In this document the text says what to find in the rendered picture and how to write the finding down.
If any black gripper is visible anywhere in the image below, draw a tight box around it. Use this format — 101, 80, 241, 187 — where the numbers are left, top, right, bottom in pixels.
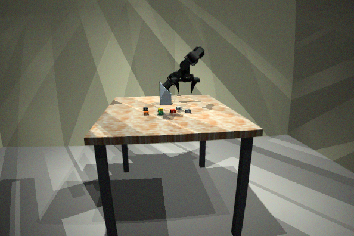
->
170, 69, 200, 93

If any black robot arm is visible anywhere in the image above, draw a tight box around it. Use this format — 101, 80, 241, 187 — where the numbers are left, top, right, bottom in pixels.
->
162, 47, 204, 90

